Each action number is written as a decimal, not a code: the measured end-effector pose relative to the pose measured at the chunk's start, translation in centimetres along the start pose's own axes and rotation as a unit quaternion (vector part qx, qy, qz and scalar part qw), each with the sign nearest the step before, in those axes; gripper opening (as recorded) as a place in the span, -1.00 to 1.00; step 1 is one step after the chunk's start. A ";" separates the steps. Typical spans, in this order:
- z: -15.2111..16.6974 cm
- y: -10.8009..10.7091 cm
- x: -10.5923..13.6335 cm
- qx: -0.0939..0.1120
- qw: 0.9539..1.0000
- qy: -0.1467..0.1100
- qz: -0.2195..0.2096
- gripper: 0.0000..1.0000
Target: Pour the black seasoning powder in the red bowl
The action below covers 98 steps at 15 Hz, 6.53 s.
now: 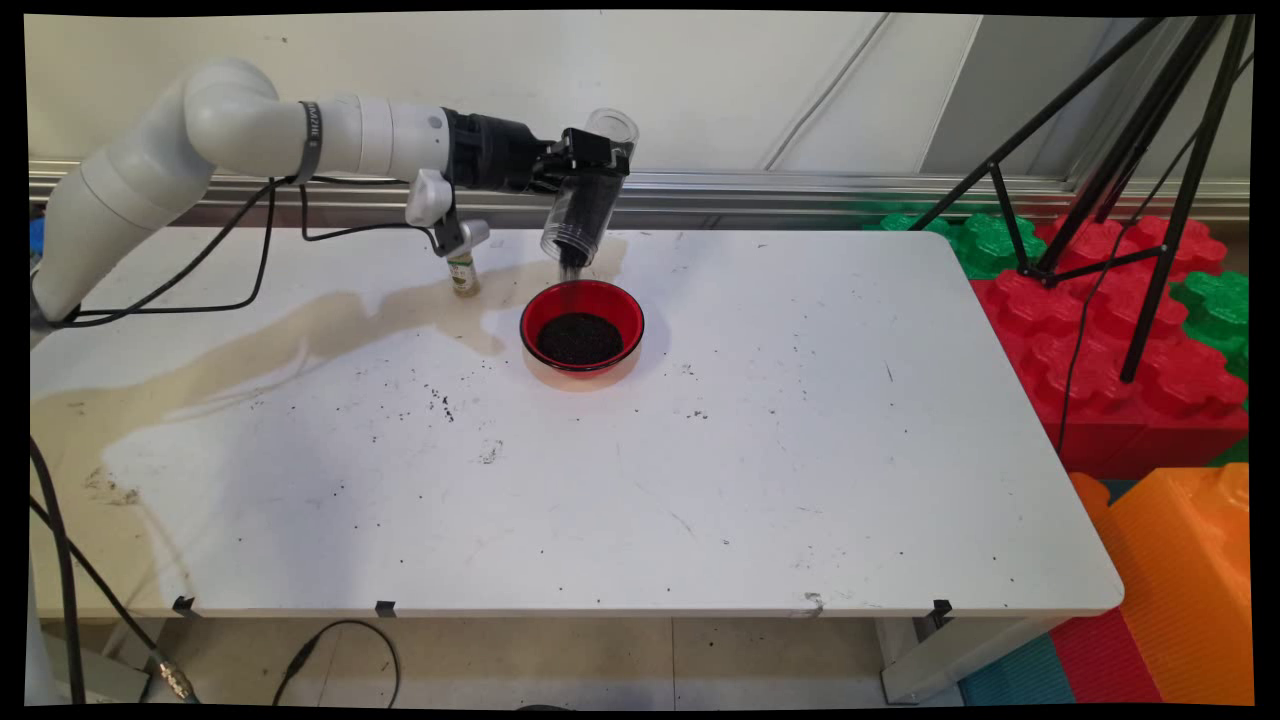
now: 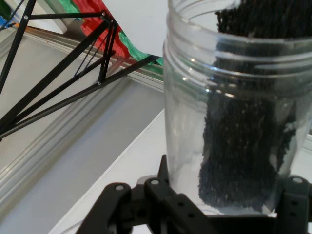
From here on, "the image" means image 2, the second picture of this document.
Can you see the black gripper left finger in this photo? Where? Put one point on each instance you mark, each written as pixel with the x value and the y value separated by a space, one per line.
pixel 170 202

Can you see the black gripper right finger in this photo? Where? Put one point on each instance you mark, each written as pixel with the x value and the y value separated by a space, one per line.
pixel 296 207

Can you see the black seeds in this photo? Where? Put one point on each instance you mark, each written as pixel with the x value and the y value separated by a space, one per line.
pixel 239 146

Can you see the clear plastic jar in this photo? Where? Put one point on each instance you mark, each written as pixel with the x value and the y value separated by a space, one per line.
pixel 185 109

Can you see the black tripod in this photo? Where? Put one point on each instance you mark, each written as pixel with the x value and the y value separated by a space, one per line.
pixel 61 103

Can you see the green giant building block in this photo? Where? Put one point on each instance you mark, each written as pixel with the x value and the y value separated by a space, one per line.
pixel 69 6
pixel 141 54

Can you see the red giant building block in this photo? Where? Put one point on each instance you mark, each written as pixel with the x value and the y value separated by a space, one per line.
pixel 119 46

